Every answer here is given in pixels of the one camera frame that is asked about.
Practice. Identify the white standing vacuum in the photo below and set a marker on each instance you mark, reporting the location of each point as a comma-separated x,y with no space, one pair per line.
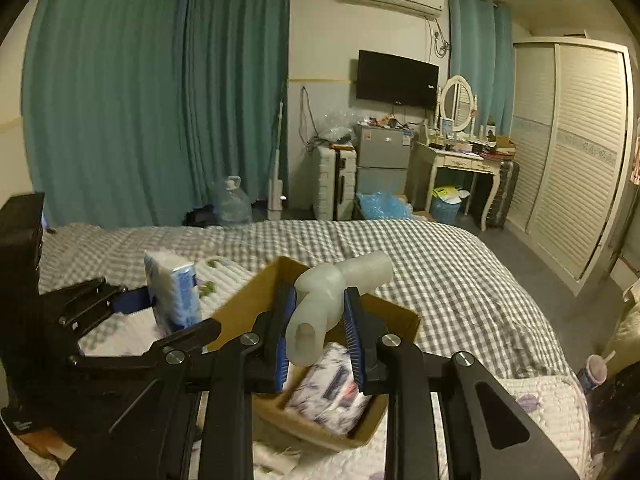
274,210

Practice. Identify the grey small refrigerator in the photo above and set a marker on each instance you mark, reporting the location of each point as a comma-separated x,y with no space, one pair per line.
382,159

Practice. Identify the grey checked bed sheet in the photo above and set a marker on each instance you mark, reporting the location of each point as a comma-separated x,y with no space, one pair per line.
465,297

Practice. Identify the white louvered wardrobe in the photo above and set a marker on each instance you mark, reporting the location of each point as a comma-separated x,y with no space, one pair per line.
572,129

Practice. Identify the blue curtain right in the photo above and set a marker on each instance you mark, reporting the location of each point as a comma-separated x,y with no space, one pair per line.
481,51

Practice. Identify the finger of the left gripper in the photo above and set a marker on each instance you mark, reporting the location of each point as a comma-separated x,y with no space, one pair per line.
132,300

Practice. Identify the black wall television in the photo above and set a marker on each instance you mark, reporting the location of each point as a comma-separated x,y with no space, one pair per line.
392,79

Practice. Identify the brown cardboard box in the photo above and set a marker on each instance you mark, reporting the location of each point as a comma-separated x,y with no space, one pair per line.
265,290

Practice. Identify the drink cup with straw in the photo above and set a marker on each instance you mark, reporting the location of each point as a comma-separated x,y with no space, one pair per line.
595,372

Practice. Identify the blue white tissue pack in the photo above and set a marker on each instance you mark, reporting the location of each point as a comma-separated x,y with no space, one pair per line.
173,291

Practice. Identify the white suitcase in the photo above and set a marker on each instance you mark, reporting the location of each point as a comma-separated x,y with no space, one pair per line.
334,178

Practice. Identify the dark suitcase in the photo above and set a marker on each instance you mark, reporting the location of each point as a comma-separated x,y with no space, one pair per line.
499,209

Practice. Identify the floral tissue pack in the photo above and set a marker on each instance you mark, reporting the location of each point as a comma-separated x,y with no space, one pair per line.
328,394

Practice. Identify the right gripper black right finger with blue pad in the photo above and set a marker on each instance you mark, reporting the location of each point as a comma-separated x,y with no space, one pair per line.
445,413

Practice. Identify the clear water jug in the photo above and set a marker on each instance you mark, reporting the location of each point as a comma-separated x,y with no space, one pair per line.
233,207

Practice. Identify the white dressing table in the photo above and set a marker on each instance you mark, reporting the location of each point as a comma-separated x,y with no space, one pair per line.
467,162

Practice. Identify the blue plastic bag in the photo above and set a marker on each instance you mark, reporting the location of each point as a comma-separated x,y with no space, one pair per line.
383,206

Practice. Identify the green curtain left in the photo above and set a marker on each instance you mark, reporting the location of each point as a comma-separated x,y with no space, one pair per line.
135,109

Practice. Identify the white oval vanity mirror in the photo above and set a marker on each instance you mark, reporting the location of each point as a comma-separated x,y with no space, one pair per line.
456,107

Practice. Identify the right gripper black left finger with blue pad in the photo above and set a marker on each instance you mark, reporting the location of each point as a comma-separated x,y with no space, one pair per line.
148,411

